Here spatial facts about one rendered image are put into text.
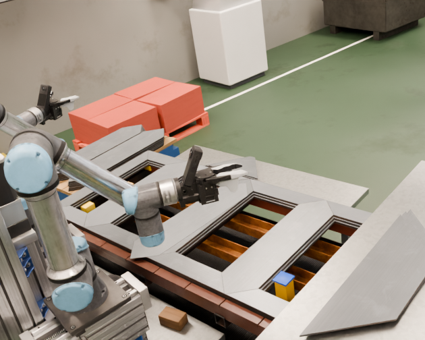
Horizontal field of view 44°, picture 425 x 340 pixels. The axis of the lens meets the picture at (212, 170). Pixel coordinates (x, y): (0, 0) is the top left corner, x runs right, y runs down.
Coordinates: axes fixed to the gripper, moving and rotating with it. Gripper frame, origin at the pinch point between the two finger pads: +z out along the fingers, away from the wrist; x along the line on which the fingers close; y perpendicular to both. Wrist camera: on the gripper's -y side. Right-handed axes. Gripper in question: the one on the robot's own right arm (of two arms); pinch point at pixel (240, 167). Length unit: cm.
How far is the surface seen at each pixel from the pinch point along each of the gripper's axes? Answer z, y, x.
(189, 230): -13, 52, -73
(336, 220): 50, 56, -55
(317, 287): 16.3, 42.0, 7.5
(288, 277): 15, 55, -21
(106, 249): -51, 53, -78
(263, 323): 1, 62, -9
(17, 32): -116, -32, -444
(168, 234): -23, 51, -74
